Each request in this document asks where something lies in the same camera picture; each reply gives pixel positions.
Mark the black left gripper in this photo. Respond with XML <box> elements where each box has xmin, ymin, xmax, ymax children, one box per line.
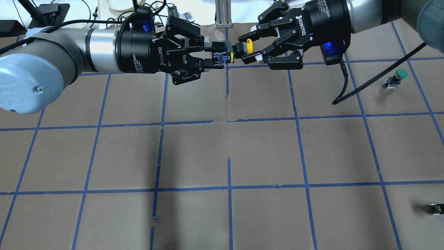
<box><xmin>116</xmin><ymin>16</ymin><xmax>232</xmax><ymax>85</ymax></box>

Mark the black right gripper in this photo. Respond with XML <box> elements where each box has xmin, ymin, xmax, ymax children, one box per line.
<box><xmin>238</xmin><ymin>0</ymin><xmax>352</xmax><ymax>70</ymax></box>

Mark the yellow push button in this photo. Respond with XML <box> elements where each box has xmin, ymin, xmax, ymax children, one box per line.
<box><xmin>210</xmin><ymin>39</ymin><xmax>254</xmax><ymax>66</ymax></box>

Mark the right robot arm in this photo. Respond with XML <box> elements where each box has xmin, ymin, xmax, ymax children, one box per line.
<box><xmin>235</xmin><ymin>0</ymin><xmax>444</xmax><ymax>70</ymax></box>

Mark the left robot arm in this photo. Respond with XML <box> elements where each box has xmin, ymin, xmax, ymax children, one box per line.
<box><xmin>0</xmin><ymin>13</ymin><xmax>235</xmax><ymax>114</ymax></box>

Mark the green push button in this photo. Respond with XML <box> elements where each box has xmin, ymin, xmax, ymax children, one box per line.
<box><xmin>384</xmin><ymin>69</ymin><xmax>409</xmax><ymax>90</ymax></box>

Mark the colourful remote control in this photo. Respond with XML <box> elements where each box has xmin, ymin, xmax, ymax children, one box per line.
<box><xmin>180</xmin><ymin>11</ymin><xmax>195</xmax><ymax>22</ymax></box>

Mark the white round plate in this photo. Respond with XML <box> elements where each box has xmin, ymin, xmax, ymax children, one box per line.
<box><xmin>106</xmin><ymin>0</ymin><xmax>134</xmax><ymax>13</ymax></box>

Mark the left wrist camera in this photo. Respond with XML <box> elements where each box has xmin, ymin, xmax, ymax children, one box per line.
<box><xmin>120</xmin><ymin>5</ymin><xmax>155</xmax><ymax>32</ymax></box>

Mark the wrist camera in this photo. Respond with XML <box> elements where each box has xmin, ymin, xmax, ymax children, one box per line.
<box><xmin>120</xmin><ymin>5</ymin><xmax>155</xmax><ymax>32</ymax></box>
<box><xmin>320</xmin><ymin>37</ymin><xmax>350</xmax><ymax>66</ymax></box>

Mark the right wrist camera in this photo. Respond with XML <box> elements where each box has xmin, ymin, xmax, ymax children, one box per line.
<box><xmin>320</xmin><ymin>37</ymin><xmax>350</xmax><ymax>66</ymax></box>

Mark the aluminium frame post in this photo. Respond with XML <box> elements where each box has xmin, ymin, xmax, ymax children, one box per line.
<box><xmin>215</xmin><ymin>0</ymin><xmax>233</xmax><ymax>28</ymax></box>

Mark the small black switch block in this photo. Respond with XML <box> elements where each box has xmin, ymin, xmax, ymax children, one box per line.
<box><xmin>429</xmin><ymin>203</ymin><xmax>444</xmax><ymax>215</ymax></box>

